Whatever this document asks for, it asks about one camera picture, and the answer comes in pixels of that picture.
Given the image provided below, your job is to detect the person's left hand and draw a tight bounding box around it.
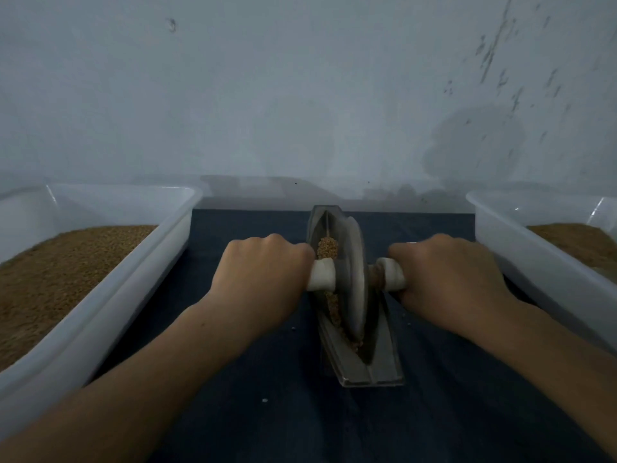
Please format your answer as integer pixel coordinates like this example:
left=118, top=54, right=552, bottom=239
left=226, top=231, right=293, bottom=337
left=207, top=233, right=316, bottom=336

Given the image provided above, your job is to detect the person's right hand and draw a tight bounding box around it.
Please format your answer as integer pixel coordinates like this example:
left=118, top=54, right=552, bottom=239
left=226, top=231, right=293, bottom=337
left=388, top=234, right=522, bottom=341

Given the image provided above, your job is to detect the small ground grain portion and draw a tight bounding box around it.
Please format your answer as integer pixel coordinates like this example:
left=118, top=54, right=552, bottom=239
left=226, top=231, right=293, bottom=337
left=316, top=236, right=366, bottom=355

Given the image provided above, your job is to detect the white plastic tray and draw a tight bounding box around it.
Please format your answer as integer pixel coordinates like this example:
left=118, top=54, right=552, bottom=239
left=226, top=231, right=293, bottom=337
left=465, top=190, right=617, bottom=351
left=0, top=183, right=204, bottom=440

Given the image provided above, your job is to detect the metal grinding wheel with handles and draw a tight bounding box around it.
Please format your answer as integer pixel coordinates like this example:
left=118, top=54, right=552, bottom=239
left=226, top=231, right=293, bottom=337
left=307, top=215, right=408, bottom=345

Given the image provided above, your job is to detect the boat-shaped metal grinding trough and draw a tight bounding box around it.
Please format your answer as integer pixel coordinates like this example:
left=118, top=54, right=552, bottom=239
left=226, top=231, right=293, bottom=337
left=307, top=205, right=406, bottom=388

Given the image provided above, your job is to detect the person's right forearm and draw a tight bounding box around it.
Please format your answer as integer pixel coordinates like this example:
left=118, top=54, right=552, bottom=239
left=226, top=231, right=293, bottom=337
left=472, top=302, right=617, bottom=459

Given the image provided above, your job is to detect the person's left forearm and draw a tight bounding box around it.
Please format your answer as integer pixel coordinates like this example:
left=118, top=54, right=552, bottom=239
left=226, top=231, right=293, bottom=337
left=0, top=298, right=256, bottom=463

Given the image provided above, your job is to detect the dark blue tablecloth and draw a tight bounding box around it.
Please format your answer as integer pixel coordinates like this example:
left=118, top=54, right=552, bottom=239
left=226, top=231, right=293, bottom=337
left=91, top=209, right=613, bottom=463

